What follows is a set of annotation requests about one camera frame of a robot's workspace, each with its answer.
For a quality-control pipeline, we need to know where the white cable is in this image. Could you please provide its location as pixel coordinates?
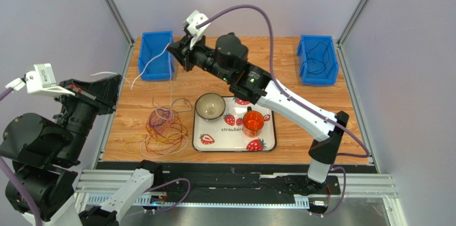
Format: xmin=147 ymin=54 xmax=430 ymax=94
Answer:
xmin=90 ymin=42 xmax=190 ymax=159

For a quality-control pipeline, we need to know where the orange translucent mug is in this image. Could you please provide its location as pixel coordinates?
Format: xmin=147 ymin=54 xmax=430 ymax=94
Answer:
xmin=242 ymin=106 xmax=265 ymax=138

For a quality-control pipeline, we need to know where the aluminium frame post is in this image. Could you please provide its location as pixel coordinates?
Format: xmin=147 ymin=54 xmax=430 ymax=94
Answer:
xmin=337 ymin=0 xmax=407 ymax=225
xmin=92 ymin=0 xmax=135 ymax=169

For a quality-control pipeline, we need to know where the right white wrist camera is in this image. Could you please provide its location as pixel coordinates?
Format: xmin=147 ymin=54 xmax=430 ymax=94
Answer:
xmin=184 ymin=10 xmax=210 ymax=50

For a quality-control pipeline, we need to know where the grey ceramic bowl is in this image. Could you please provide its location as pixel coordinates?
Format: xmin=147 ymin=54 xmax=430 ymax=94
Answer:
xmin=195 ymin=93 xmax=226 ymax=120

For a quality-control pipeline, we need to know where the left blue plastic bin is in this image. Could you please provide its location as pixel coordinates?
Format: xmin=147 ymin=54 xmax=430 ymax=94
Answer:
xmin=138 ymin=31 xmax=174 ymax=81

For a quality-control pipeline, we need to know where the purple cable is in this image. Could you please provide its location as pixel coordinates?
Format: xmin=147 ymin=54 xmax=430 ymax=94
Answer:
xmin=146 ymin=97 xmax=194 ymax=139

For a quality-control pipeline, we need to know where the left purple robot hose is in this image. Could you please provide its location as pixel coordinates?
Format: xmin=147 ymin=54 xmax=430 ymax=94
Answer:
xmin=0 ymin=86 xmax=192 ymax=226

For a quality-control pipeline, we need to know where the dark blue cable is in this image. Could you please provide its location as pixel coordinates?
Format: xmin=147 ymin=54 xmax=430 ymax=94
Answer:
xmin=305 ymin=42 xmax=330 ymax=75

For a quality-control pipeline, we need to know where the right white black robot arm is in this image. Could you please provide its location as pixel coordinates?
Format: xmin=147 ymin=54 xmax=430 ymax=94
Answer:
xmin=166 ymin=33 xmax=349 ymax=195

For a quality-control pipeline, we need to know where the orange cable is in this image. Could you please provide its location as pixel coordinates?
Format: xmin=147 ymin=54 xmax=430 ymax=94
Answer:
xmin=148 ymin=111 xmax=189 ymax=148

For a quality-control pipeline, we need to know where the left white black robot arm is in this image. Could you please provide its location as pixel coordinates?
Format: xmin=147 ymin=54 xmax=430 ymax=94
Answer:
xmin=1 ymin=74 xmax=163 ymax=225

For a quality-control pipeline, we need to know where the right aluminium frame post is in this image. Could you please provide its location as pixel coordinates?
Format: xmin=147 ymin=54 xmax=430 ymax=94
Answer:
xmin=337 ymin=0 xmax=407 ymax=225

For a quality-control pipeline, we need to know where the aluminium front rail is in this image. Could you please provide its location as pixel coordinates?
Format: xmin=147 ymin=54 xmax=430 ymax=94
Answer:
xmin=74 ymin=168 xmax=398 ymax=209

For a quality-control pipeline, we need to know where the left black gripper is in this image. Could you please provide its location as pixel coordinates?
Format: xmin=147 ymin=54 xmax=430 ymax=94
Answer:
xmin=55 ymin=72 xmax=124 ymax=161

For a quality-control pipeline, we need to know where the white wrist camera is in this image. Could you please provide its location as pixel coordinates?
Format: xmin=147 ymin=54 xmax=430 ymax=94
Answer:
xmin=184 ymin=10 xmax=210 ymax=50
xmin=5 ymin=63 xmax=75 ymax=98

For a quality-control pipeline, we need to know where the white strawberry tray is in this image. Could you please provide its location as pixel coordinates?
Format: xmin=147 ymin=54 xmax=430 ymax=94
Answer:
xmin=193 ymin=96 xmax=277 ymax=152

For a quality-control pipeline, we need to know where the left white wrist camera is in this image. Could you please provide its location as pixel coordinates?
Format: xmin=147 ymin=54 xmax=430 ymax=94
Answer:
xmin=5 ymin=63 xmax=75 ymax=98

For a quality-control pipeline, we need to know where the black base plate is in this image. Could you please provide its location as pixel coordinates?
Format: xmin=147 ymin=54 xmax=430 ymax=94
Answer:
xmin=96 ymin=161 xmax=341 ymax=205

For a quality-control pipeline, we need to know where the right blue plastic bin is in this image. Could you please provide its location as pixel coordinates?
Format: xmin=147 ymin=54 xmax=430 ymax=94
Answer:
xmin=297 ymin=35 xmax=339 ymax=86

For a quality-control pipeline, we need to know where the blue plastic bin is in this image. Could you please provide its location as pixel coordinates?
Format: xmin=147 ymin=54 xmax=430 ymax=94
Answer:
xmin=297 ymin=35 xmax=339 ymax=86
xmin=138 ymin=31 xmax=174 ymax=81

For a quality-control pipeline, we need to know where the left aluminium frame post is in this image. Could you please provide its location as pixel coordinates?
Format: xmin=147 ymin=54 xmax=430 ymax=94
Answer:
xmin=92 ymin=0 xmax=135 ymax=169

